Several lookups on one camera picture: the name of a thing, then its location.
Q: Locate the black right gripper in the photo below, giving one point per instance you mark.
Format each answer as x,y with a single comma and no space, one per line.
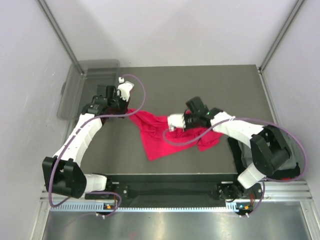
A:
187,125

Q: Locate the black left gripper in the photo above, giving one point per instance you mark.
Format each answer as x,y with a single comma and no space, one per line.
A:
116,95

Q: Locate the red t-shirt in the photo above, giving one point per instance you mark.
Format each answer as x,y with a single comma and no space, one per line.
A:
155,143

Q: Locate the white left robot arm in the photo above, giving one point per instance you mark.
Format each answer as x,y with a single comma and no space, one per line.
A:
62,172

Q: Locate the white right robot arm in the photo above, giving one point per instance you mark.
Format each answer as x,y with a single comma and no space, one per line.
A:
260,150

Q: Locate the clear plastic bin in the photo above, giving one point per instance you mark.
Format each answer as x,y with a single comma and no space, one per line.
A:
79,88

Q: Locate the grey folded t-shirt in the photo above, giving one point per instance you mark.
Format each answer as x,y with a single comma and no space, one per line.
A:
246,158

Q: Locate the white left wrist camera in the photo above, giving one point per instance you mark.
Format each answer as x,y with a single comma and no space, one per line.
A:
124,89

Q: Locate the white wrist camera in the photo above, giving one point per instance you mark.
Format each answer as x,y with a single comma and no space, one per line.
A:
124,89
176,121

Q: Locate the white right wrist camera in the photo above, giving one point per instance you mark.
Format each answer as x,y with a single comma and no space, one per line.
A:
176,121

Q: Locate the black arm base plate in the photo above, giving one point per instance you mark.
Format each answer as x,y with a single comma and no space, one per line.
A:
196,177

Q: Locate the aluminium frame rail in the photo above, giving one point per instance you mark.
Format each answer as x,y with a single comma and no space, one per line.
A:
267,190

